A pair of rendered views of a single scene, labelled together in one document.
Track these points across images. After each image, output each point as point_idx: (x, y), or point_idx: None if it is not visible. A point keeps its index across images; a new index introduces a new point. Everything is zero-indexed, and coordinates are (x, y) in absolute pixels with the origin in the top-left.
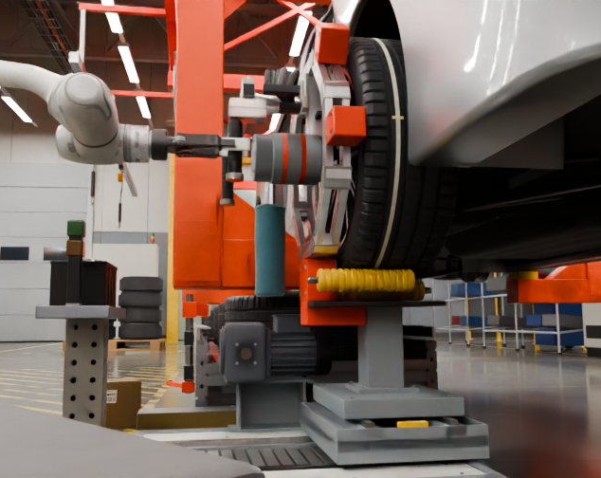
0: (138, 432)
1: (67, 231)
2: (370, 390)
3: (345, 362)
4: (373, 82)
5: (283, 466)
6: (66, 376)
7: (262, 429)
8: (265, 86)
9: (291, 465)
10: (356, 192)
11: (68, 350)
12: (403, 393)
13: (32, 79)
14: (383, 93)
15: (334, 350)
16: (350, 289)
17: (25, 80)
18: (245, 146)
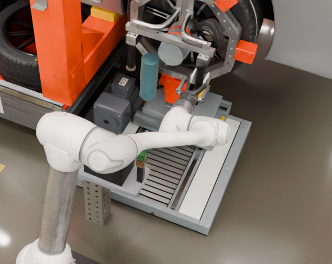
0: (78, 177)
1: (144, 160)
2: (192, 110)
3: (105, 67)
4: (253, 25)
5: (194, 162)
6: (102, 196)
7: (117, 134)
8: (219, 47)
9: (194, 160)
10: None
11: (102, 187)
12: (199, 102)
13: (201, 141)
14: (254, 27)
15: (102, 66)
16: None
17: (197, 143)
18: (208, 77)
